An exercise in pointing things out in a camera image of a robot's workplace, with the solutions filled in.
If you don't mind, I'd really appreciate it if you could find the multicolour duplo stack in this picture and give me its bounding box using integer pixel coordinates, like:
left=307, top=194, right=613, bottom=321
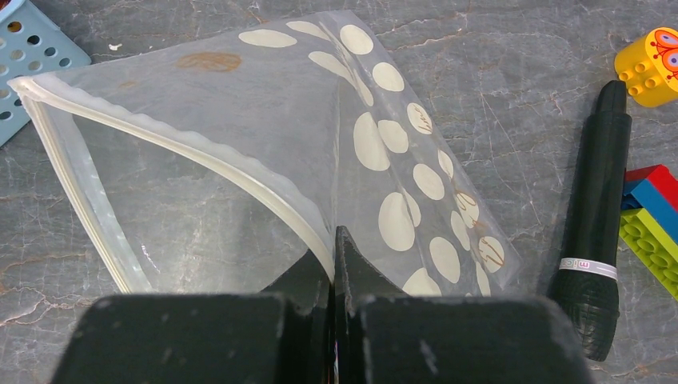
left=620, top=165, right=677, bottom=298

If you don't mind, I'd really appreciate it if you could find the clear polka dot zip bag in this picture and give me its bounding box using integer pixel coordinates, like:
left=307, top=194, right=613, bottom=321
left=8, top=11, right=522, bottom=296

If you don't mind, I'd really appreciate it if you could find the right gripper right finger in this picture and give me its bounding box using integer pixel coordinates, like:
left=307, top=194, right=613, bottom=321
left=334, top=226, right=404, bottom=383

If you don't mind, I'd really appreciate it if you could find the yellow butterfly duplo block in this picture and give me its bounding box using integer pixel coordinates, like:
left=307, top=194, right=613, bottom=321
left=614, top=27, right=677, bottom=108

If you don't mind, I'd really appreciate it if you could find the light blue plastic basket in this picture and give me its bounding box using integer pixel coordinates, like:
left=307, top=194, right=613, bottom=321
left=1, top=0, right=91, bottom=144

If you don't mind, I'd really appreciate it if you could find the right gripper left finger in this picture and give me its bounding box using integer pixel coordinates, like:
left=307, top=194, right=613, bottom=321
left=262, top=250, right=333, bottom=383

